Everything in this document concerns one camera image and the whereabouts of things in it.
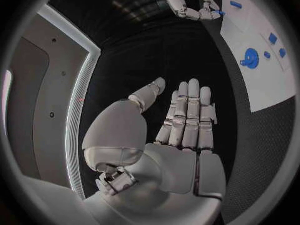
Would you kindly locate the blue long cylinder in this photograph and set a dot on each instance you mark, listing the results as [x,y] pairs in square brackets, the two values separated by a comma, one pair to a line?
[235,4]

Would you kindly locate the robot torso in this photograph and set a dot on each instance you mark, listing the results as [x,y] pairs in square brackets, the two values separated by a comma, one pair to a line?
[46,97]

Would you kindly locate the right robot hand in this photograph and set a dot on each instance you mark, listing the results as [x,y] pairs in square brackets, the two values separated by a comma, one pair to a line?
[175,0]

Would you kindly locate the small blue peg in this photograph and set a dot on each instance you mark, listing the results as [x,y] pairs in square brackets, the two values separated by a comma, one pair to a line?
[243,62]

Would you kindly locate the blue block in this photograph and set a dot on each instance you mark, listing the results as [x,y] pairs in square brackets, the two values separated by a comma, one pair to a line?
[282,52]
[272,38]

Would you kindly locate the small blue plug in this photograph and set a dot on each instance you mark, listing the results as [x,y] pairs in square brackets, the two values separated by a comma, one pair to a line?
[267,54]

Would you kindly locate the blue gear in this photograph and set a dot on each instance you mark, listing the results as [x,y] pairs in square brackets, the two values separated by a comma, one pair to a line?
[252,57]

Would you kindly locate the white task board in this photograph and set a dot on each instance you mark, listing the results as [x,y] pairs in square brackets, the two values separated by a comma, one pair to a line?
[257,82]

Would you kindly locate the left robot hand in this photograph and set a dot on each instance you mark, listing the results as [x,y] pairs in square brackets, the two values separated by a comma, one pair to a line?
[164,172]

